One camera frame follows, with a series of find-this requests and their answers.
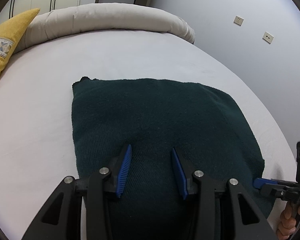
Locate dark green sweater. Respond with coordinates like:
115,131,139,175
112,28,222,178
72,77,274,239

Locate person's right hand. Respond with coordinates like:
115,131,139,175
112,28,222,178
276,202,296,240

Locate light grey bed sheet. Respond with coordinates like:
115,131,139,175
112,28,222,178
0,30,296,239

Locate yellow patterned cushion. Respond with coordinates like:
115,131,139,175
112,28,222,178
0,8,40,74

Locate beige rolled duvet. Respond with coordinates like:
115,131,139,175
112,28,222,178
14,3,195,53

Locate beige wall socket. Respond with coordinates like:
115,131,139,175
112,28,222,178
234,16,244,26
262,31,274,44

